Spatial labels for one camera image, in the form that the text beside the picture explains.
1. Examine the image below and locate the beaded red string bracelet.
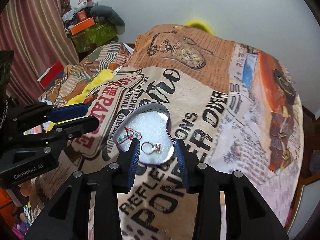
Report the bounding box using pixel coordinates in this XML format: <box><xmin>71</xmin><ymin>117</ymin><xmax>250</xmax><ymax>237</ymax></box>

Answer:
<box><xmin>116</xmin><ymin>126</ymin><xmax>143</xmax><ymax>147</ymax></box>

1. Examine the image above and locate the silver ring with stone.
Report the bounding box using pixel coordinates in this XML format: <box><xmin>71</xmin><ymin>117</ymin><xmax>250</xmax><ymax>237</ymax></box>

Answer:
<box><xmin>141</xmin><ymin>141</ymin><xmax>162</xmax><ymax>155</ymax></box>

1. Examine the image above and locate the purple heart-shaped tin box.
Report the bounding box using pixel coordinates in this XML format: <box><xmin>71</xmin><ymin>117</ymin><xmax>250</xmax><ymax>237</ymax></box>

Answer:
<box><xmin>112</xmin><ymin>102</ymin><xmax>174</xmax><ymax>166</ymax></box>

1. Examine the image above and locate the yellow fleece blanket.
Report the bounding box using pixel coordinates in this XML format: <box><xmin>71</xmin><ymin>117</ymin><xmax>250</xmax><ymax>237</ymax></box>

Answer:
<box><xmin>46</xmin><ymin>69</ymin><xmax>116</xmax><ymax>132</ymax></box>

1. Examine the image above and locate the red white box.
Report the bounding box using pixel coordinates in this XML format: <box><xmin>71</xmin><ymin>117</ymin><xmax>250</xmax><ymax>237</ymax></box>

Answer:
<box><xmin>37</xmin><ymin>61</ymin><xmax>65</xmax><ymax>89</ymax></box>

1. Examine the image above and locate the striped red curtain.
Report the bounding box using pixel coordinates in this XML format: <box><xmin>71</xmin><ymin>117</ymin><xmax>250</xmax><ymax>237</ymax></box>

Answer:
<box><xmin>1</xmin><ymin>0</ymin><xmax>79</xmax><ymax>105</ymax></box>

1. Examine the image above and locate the green patterned storage box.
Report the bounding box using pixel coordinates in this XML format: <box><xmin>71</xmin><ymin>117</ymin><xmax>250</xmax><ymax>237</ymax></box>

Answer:
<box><xmin>71</xmin><ymin>22</ymin><xmax>117</xmax><ymax>53</ymax></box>

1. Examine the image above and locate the newspaper print bed blanket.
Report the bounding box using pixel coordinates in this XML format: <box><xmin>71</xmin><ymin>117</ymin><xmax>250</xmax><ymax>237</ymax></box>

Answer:
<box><xmin>30</xmin><ymin>25</ymin><xmax>304</xmax><ymax>224</ymax></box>

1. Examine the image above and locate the orange box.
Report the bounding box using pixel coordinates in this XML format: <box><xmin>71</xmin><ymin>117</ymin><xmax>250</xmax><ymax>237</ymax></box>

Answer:
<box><xmin>70</xmin><ymin>18</ymin><xmax>95</xmax><ymax>35</ymax></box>

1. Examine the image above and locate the grey plush pillow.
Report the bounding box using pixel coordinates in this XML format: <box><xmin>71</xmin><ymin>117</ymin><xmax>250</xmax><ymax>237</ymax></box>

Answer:
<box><xmin>89</xmin><ymin>5</ymin><xmax>125</xmax><ymax>35</ymax></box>

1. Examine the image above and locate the yellow round cushion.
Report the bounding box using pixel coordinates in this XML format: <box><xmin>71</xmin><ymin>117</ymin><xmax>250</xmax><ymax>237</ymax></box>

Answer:
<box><xmin>184</xmin><ymin>19</ymin><xmax>215</xmax><ymax>35</ymax></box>

